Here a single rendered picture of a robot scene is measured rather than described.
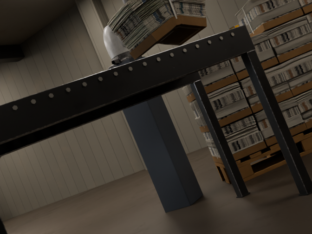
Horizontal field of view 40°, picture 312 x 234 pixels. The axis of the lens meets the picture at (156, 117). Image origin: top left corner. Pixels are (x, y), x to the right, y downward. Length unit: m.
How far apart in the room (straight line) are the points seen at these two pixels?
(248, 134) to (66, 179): 5.66
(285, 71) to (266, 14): 0.39
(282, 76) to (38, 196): 6.57
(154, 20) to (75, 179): 6.13
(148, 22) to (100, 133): 5.42
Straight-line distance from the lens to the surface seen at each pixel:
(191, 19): 2.09
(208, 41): 1.86
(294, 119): 2.88
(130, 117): 2.77
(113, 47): 2.81
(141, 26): 2.00
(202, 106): 2.36
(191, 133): 6.40
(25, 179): 8.82
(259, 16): 2.92
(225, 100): 2.75
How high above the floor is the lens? 0.52
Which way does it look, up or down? 2 degrees up
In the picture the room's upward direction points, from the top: 23 degrees counter-clockwise
